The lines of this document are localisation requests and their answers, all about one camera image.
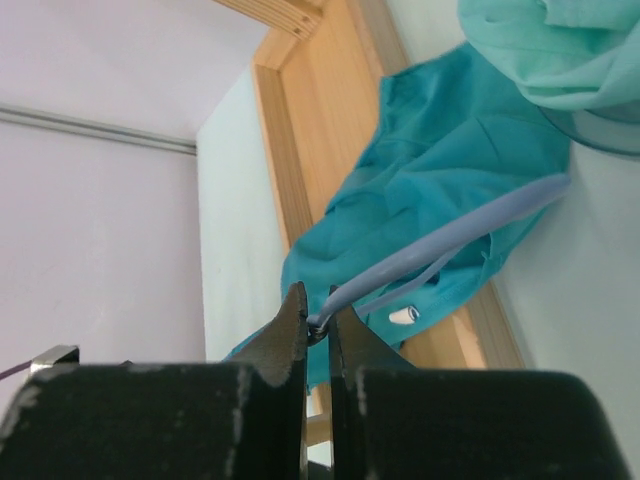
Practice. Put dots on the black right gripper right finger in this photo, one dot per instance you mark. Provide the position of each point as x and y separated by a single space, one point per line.
393 420

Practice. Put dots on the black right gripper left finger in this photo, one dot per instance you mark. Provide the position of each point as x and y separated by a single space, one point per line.
242 418

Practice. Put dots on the light blue wire hanger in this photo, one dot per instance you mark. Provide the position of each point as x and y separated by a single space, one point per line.
433 250

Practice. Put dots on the dark teal t shirt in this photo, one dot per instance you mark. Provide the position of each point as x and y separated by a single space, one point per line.
453 134

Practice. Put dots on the light teal t shirt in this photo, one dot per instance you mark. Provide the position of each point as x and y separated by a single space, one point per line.
563 55

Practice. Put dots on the wooden clothes rack stand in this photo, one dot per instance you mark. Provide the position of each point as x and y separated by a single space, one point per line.
316 76

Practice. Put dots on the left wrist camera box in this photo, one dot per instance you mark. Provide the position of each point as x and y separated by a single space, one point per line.
59 354

